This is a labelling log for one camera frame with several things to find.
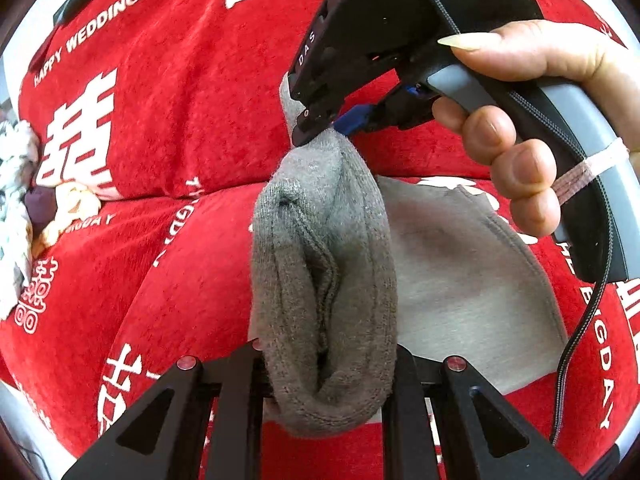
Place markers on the white patterned bedding pile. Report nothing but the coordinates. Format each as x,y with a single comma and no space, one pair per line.
15,170

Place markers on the person's right hand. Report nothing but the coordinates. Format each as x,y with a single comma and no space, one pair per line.
550,55

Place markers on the grey knit sock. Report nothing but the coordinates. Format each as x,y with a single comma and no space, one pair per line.
340,260

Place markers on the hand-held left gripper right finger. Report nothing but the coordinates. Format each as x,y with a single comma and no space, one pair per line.
405,425

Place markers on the red printed blanket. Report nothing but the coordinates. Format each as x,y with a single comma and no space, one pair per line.
175,110

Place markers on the dark purple cloth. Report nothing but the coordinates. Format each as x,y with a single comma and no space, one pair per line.
40,205

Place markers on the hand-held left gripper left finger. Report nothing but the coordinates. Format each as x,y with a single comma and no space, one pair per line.
235,410

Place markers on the light grey small garment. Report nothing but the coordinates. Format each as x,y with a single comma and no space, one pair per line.
460,285

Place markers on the cream crumpled cloth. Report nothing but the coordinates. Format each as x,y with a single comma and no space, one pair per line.
75,200

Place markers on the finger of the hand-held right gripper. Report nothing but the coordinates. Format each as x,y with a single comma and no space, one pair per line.
312,120
352,121

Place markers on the pink elastic band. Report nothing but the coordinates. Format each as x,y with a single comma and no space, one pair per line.
585,172

